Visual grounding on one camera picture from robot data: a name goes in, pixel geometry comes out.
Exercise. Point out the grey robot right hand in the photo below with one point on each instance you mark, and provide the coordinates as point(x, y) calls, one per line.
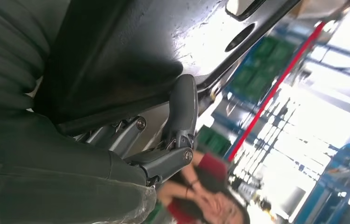
point(54, 185)

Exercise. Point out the person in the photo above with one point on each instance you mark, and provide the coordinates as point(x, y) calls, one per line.
point(215, 207)

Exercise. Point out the green plastic crate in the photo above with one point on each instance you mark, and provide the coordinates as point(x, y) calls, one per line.
point(215, 140)
point(264, 65)

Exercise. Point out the red barrier belt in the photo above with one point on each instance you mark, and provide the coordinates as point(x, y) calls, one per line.
point(270, 98)

